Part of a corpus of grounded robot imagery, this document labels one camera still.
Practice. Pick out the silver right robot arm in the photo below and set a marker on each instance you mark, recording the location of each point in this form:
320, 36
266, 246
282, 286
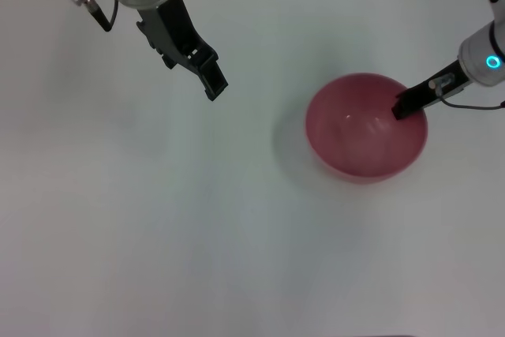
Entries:
479, 53

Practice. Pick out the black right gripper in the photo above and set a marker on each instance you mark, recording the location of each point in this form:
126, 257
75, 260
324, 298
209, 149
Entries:
424, 94

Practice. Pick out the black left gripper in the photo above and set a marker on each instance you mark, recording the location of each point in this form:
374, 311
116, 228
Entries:
173, 33

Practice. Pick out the pink plastic bowl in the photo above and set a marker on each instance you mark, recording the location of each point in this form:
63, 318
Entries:
363, 151

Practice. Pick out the clear plastic connector piece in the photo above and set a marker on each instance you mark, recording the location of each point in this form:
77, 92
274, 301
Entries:
440, 83

